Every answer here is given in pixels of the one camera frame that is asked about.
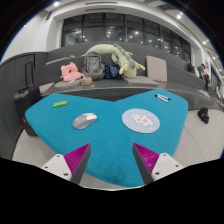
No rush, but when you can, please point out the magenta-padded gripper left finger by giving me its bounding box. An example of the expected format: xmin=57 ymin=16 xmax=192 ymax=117
xmin=41 ymin=143 xmax=92 ymax=185

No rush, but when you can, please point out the grey backpack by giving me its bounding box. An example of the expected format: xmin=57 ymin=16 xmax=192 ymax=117
xmin=81 ymin=51 xmax=106 ymax=81

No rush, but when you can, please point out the white marker with blue cap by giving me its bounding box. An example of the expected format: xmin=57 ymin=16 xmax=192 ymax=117
xmin=156 ymin=93 xmax=172 ymax=101

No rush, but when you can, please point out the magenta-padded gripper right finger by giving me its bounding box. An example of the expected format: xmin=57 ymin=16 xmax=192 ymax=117
xmin=132 ymin=142 xmax=184 ymax=185

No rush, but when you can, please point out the dark blue bag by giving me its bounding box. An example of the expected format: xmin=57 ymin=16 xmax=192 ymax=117
xmin=103 ymin=63 xmax=122 ymax=80

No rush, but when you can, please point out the small beige round pouch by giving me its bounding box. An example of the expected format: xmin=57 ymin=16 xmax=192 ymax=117
xmin=80 ymin=76 xmax=94 ymax=87

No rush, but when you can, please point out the large flat grey seat cushion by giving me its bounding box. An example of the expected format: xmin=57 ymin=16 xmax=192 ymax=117
xmin=121 ymin=75 xmax=159 ymax=88

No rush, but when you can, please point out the person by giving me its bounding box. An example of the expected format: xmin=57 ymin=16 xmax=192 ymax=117
xmin=198 ymin=63 xmax=211 ymax=91

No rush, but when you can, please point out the black bag on floor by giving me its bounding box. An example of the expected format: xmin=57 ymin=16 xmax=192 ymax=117
xmin=197 ymin=106 xmax=210 ymax=125

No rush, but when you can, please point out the upright grey seat cushion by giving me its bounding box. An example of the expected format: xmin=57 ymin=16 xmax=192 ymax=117
xmin=145 ymin=55 xmax=168 ymax=83

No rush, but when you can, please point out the pink plush cushion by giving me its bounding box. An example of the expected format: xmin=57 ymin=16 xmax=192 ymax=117
xmin=60 ymin=61 xmax=83 ymax=82

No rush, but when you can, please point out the green dragon plush toy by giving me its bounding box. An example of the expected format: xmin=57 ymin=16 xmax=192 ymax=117
xmin=81 ymin=43 xmax=147 ymax=80

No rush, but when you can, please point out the grey white computer mouse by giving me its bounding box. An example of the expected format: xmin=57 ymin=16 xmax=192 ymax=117
xmin=72 ymin=112 xmax=99 ymax=130

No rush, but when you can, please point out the black suitcase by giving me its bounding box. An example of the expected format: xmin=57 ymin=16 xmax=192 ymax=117
xmin=13 ymin=59 xmax=43 ymax=136

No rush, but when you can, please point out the round light blue mouse pad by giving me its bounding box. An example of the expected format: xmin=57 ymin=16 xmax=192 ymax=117
xmin=121 ymin=108 xmax=161 ymax=134

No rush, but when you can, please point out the green eraser block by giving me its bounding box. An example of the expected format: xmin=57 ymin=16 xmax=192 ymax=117
xmin=52 ymin=100 xmax=69 ymax=109

